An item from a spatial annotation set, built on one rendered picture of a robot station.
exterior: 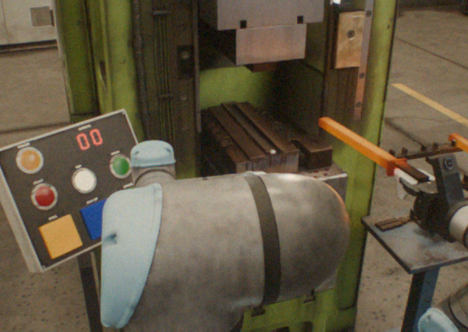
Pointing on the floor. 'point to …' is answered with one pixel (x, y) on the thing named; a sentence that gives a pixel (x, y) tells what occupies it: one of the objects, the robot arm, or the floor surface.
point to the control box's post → (89, 291)
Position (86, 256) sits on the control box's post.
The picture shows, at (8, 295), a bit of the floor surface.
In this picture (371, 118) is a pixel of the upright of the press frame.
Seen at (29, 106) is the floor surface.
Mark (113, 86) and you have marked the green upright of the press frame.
